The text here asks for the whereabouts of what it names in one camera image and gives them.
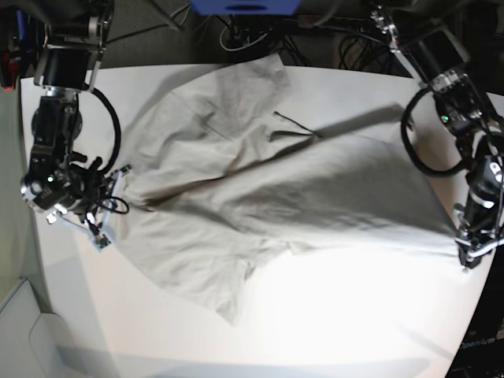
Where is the red and black clamp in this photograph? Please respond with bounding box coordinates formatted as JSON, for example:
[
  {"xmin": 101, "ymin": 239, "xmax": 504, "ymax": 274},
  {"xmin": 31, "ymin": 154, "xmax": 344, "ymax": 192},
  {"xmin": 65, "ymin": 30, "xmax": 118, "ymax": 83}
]
[{"xmin": 1, "ymin": 51, "xmax": 19, "ymax": 91}]

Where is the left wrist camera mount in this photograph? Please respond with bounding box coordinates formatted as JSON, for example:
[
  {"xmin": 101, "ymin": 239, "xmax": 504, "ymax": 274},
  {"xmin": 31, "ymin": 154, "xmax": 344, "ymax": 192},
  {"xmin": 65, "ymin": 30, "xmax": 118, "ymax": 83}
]
[{"xmin": 454, "ymin": 201, "xmax": 503, "ymax": 270}]

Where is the white cable loop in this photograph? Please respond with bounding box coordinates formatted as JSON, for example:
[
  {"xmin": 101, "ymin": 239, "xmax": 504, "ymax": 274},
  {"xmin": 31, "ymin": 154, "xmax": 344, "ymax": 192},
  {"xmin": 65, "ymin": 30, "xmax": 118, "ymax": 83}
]
[{"xmin": 218, "ymin": 23, "xmax": 270, "ymax": 52}]

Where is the grey side table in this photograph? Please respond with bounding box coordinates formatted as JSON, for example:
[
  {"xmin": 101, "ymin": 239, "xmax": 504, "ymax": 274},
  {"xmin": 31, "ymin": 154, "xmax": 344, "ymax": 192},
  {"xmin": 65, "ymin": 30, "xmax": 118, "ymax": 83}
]
[{"xmin": 1, "ymin": 280, "xmax": 66, "ymax": 377}]

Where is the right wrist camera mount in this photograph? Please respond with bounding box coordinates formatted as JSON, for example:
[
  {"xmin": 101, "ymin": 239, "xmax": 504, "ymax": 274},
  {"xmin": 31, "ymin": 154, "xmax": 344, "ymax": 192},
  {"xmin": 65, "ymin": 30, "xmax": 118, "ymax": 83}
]
[{"xmin": 46, "ymin": 165, "xmax": 132, "ymax": 251}]

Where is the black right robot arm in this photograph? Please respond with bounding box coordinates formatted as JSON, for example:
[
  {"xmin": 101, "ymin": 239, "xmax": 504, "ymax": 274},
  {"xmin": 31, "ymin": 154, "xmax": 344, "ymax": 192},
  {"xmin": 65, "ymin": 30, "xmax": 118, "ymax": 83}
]
[{"xmin": 20, "ymin": 1, "xmax": 121, "ymax": 217}]

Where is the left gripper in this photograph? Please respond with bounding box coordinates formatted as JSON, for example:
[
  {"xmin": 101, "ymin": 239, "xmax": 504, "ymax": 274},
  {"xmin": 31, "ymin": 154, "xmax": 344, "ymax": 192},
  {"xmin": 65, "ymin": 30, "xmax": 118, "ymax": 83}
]
[{"xmin": 456, "ymin": 235, "xmax": 487, "ymax": 269}]

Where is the blue box at top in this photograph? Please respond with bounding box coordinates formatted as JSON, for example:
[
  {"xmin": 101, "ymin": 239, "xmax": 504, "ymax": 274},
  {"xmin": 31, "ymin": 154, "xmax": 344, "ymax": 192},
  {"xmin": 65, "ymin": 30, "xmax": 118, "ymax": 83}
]
[{"xmin": 191, "ymin": 0, "xmax": 301, "ymax": 16}]

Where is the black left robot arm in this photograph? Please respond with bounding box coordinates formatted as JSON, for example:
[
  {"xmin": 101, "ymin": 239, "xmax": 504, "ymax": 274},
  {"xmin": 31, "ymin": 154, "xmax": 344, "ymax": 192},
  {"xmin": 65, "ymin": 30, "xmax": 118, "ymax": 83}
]
[{"xmin": 369, "ymin": 1, "xmax": 503, "ymax": 269}]

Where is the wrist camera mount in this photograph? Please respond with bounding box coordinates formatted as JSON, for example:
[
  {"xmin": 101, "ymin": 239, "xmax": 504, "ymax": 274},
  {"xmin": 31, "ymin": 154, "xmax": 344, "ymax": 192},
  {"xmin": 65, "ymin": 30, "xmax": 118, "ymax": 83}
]
[
  {"xmin": 454, "ymin": 201, "xmax": 503, "ymax": 270},
  {"xmin": 46, "ymin": 165, "xmax": 132, "ymax": 251}
]

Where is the grey t-shirt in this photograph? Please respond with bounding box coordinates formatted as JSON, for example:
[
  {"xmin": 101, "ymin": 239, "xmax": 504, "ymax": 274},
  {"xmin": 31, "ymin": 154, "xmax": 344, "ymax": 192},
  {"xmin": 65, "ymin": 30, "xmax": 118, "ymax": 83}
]
[{"xmin": 111, "ymin": 55, "xmax": 457, "ymax": 324}]

